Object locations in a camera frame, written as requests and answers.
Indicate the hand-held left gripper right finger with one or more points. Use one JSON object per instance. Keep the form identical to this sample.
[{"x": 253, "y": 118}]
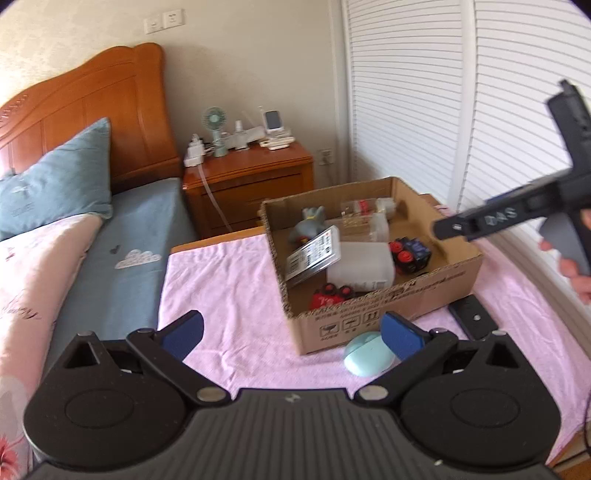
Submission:
[{"x": 401, "y": 337}]

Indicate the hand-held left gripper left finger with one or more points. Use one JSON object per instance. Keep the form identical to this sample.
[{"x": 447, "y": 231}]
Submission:
[{"x": 184, "y": 337}]

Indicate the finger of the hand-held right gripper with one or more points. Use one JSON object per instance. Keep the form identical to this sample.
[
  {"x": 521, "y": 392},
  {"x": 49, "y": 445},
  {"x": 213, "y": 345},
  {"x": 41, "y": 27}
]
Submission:
[{"x": 455, "y": 227}]

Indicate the mint green oval case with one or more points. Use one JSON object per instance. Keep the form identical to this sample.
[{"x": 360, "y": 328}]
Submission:
[{"x": 364, "y": 355}]

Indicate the black and blue toy car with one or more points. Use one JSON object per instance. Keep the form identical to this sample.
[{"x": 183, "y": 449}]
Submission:
[{"x": 413, "y": 254}]

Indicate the brown cardboard box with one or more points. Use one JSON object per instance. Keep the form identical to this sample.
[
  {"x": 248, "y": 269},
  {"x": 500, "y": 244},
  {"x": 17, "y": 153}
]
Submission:
[{"x": 351, "y": 325}]

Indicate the black rectangular plate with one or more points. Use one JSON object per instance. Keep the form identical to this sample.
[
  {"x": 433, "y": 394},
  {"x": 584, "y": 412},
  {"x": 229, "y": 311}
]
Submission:
[{"x": 473, "y": 318}]

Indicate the translucent white plastic container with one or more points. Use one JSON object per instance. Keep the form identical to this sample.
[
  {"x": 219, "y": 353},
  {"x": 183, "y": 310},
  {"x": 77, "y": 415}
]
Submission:
[{"x": 364, "y": 267}]

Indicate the red toy car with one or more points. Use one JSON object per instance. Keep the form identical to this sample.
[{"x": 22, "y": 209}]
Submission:
[{"x": 323, "y": 300}]

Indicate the clear plastic jar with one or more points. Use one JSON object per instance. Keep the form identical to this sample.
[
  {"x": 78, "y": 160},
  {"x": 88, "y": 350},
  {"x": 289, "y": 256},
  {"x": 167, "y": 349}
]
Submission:
[{"x": 364, "y": 228}]

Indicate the clear card pack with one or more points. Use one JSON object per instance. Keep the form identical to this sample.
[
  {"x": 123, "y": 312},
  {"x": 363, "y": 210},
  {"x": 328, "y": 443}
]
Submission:
[{"x": 311, "y": 254}]

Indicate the person's right hand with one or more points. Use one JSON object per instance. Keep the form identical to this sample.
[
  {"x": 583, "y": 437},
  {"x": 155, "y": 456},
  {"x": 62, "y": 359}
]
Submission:
[{"x": 579, "y": 284}]

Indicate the pink towel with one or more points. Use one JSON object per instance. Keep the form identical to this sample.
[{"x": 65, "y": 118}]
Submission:
[{"x": 231, "y": 295}]

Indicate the clear bottle with coloured clips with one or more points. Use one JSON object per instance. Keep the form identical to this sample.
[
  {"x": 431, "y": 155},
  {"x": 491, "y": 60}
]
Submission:
[{"x": 369, "y": 206}]

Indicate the white louvered wardrobe door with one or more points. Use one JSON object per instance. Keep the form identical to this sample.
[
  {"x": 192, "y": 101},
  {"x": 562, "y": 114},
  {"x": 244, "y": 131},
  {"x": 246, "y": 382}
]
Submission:
[
  {"x": 517, "y": 92},
  {"x": 406, "y": 92}
]

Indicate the blue bedsheet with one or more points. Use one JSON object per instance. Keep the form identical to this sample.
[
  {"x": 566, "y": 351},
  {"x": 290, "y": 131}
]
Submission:
[{"x": 138, "y": 217}]

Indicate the grey elephant toy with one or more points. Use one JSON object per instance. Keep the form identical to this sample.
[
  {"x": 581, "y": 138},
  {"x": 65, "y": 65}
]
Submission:
[{"x": 307, "y": 228}]

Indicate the pink floral quilt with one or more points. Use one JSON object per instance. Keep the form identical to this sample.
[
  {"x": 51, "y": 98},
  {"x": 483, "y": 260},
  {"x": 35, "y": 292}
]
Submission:
[{"x": 32, "y": 286}]

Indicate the wooden nightstand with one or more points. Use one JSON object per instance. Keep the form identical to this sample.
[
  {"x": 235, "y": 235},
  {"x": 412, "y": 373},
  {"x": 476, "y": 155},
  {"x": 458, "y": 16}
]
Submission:
[{"x": 244, "y": 184}]

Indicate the white power strip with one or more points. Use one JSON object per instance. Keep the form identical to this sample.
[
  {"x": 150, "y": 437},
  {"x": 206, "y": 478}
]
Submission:
[{"x": 196, "y": 154}]

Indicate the blue pillow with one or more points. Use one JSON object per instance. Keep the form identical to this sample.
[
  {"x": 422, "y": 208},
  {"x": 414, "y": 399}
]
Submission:
[{"x": 55, "y": 184}]

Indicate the small clear spray bottle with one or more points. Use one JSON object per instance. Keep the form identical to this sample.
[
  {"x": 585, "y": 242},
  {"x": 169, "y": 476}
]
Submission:
[{"x": 239, "y": 138}]

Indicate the phone on stand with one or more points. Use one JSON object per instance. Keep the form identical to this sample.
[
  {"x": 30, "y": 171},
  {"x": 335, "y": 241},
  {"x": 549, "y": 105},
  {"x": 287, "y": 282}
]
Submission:
[{"x": 273, "y": 121}]

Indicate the white router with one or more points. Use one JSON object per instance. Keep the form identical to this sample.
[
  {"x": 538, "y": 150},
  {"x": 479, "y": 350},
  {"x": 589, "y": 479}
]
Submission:
[{"x": 254, "y": 134}]

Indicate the small green desk fan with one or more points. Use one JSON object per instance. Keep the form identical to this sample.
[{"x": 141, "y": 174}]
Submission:
[{"x": 213, "y": 119}]

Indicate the orange wooden headboard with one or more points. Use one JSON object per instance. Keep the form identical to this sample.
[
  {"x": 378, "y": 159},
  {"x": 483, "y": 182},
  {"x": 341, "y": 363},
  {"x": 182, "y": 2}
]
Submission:
[{"x": 115, "y": 106}]

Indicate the white wall socket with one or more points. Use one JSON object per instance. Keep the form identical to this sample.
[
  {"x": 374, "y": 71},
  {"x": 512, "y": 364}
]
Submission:
[{"x": 326, "y": 157}]

